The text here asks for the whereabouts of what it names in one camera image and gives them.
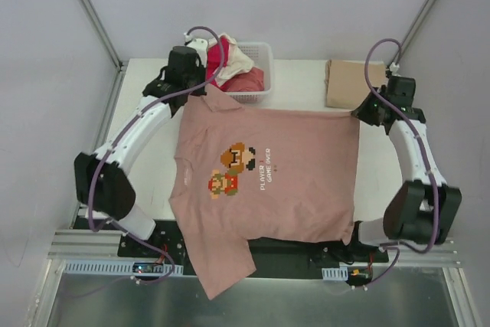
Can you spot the right aluminium frame post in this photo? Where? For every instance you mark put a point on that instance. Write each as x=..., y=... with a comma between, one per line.
x=414, y=28

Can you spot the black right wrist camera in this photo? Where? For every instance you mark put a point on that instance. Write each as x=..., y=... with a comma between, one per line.
x=400, y=91

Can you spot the folded beige t-shirt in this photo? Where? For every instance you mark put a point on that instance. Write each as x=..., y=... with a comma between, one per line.
x=345, y=84

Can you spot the pink printed t-shirt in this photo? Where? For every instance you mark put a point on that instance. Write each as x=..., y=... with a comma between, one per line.
x=244, y=173

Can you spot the right white cable duct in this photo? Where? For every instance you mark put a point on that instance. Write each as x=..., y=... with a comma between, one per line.
x=335, y=274

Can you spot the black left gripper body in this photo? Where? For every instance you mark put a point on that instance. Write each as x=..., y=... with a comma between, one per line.
x=195, y=87

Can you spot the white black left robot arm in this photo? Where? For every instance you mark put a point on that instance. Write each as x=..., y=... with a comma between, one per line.
x=102, y=177

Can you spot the cream white shirt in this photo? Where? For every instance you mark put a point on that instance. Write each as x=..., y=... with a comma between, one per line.
x=236, y=62

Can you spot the white cable duct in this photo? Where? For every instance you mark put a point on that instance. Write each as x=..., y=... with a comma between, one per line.
x=121, y=268
x=335, y=274

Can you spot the white perforated plastic basket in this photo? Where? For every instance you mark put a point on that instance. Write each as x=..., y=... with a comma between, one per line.
x=262, y=55

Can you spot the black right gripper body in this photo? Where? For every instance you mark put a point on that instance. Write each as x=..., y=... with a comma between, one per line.
x=364, y=109

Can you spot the left aluminium frame post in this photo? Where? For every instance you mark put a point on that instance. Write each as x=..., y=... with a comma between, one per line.
x=101, y=33

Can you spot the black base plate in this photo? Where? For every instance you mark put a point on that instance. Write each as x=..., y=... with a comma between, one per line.
x=279, y=258

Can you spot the aluminium frame post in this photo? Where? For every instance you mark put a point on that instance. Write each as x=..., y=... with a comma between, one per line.
x=414, y=28
x=101, y=33

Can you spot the left white cable duct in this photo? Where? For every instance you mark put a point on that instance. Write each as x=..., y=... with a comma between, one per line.
x=121, y=268

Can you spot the aluminium front rail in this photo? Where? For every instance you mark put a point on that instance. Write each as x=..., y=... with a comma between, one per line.
x=85, y=244

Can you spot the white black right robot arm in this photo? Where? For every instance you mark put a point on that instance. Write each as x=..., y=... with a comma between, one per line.
x=421, y=213

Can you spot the salmon red shirt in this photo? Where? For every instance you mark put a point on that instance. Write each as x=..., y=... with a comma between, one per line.
x=252, y=81

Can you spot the magenta shirt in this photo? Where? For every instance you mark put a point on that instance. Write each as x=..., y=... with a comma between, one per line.
x=214, y=58

